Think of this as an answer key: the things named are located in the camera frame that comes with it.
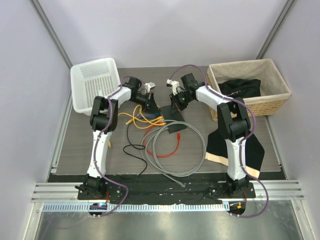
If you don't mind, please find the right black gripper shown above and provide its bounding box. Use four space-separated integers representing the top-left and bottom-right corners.
169 91 193 116

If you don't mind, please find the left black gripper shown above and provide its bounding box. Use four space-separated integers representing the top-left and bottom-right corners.
130 91 161 115

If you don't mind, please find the black network switch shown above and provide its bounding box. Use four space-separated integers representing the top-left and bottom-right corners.
160 105 187 134

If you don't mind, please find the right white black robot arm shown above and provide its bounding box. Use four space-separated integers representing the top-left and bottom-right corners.
166 73 251 198

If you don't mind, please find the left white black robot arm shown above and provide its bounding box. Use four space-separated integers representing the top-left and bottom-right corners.
75 76 160 200

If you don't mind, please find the white perforated plastic basket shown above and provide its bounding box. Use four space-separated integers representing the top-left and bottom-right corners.
70 57 121 116

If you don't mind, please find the black cloth in basket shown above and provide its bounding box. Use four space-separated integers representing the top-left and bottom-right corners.
218 79 261 99

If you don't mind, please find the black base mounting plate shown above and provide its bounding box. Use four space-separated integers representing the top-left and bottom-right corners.
75 180 256 204

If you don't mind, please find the black cloth with beige stripe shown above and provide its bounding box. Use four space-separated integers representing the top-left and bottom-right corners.
204 128 266 180

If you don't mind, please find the wicker basket with liner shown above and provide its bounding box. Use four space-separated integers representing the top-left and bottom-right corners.
206 59 292 116

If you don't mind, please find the short yellow ethernet cable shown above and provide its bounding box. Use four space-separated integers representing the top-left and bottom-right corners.
124 106 166 131

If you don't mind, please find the long yellow ethernet cable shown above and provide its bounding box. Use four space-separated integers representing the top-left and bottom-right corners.
107 104 166 149

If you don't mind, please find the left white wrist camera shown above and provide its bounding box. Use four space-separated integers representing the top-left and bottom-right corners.
143 82 156 93

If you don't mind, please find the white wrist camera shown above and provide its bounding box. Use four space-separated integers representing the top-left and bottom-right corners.
143 82 156 93
166 79 185 96

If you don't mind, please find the red ethernet cable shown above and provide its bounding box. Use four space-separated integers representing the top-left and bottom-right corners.
145 124 182 159

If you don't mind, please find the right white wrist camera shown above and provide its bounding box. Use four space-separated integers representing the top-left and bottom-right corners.
166 79 185 96

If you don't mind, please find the black power cable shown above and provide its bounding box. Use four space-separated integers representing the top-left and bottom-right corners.
119 122 148 180

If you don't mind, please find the grey ethernet cable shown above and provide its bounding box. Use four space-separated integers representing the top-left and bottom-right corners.
140 119 208 188

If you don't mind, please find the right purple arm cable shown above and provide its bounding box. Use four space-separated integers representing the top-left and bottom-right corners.
169 64 269 218

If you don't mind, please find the aluminium frame rail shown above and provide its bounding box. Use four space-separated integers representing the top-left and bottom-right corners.
31 180 304 213

